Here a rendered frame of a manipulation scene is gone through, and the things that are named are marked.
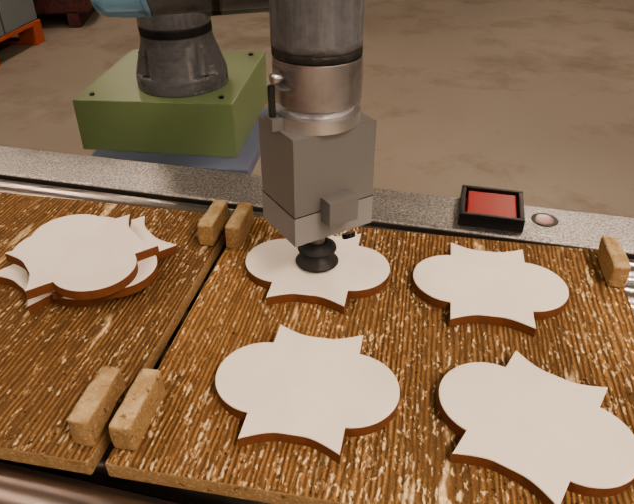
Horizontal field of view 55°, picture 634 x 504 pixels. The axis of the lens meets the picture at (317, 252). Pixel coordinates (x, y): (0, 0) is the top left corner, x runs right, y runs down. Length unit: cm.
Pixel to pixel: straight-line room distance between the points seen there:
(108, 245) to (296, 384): 25
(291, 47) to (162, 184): 41
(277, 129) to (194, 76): 52
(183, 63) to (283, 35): 54
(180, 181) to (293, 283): 32
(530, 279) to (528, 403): 16
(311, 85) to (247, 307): 22
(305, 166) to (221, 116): 49
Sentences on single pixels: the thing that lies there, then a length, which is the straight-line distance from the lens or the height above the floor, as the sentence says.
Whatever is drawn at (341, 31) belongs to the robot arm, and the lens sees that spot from 49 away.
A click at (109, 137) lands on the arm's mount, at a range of 108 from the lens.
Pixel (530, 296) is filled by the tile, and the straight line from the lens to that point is 61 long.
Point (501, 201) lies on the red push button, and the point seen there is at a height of 93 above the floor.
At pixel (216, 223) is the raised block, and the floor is 96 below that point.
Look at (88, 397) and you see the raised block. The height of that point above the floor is 96.
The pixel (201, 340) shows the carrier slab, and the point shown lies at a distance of 55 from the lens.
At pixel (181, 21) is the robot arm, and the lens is 101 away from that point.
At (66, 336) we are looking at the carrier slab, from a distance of 59.
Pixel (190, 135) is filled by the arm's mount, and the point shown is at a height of 91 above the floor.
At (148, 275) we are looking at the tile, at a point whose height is 96.
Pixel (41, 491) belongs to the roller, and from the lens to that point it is 50.
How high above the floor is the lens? 130
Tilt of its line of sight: 34 degrees down
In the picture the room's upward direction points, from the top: straight up
